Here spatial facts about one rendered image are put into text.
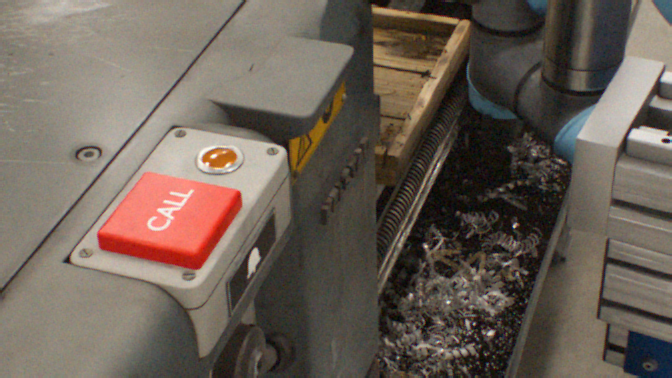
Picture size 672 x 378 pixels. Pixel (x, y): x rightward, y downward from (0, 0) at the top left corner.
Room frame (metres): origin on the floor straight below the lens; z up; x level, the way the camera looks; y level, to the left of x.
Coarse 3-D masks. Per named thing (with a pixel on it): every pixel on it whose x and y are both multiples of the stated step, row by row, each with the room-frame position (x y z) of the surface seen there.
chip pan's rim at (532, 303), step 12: (636, 0) 1.95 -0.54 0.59; (636, 12) 1.90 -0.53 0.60; (564, 204) 1.39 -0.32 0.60; (564, 216) 1.36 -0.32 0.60; (552, 240) 1.31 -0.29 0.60; (552, 252) 1.29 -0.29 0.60; (540, 276) 1.24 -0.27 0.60; (540, 288) 1.22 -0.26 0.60; (528, 312) 1.17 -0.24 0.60; (528, 324) 1.15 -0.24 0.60; (516, 348) 1.11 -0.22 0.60; (516, 360) 1.09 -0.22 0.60; (516, 372) 1.07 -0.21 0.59
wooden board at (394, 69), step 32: (384, 32) 1.38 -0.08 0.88; (448, 32) 1.36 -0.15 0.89; (384, 64) 1.31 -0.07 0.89; (416, 64) 1.30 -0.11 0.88; (448, 64) 1.27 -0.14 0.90; (384, 96) 1.24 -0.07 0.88; (416, 96) 1.23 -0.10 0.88; (384, 128) 1.17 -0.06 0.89; (416, 128) 1.15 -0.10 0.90; (384, 160) 1.10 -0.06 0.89
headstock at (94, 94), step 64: (0, 0) 0.81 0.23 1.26; (64, 0) 0.80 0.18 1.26; (128, 0) 0.80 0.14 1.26; (192, 0) 0.80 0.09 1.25; (256, 0) 0.80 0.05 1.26; (320, 0) 0.80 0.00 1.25; (0, 64) 0.72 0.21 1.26; (64, 64) 0.72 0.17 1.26; (128, 64) 0.72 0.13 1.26; (192, 64) 0.72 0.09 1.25; (256, 64) 0.71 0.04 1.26; (0, 128) 0.65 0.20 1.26; (64, 128) 0.65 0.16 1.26; (128, 128) 0.64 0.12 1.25; (192, 128) 0.64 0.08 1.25; (320, 128) 0.73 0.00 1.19; (0, 192) 0.58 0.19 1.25; (64, 192) 0.58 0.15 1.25; (320, 192) 0.72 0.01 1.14; (0, 256) 0.53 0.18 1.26; (64, 256) 0.52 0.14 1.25; (320, 256) 0.72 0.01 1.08; (0, 320) 0.48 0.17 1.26; (64, 320) 0.47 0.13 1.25; (128, 320) 0.47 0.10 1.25; (256, 320) 0.66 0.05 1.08; (320, 320) 0.71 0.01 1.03
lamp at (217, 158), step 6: (210, 150) 0.61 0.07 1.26; (216, 150) 0.61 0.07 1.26; (222, 150) 0.61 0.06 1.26; (228, 150) 0.61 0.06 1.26; (204, 156) 0.61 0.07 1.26; (210, 156) 0.61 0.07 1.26; (216, 156) 0.61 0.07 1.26; (222, 156) 0.61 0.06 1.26; (228, 156) 0.60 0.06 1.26; (234, 156) 0.61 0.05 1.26; (204, 162) 0.60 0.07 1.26; (210, 162) 0.60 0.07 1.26; (216, 162) 0.60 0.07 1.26; (222, 162) 0.60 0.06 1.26; (228, 162) 0.60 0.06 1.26
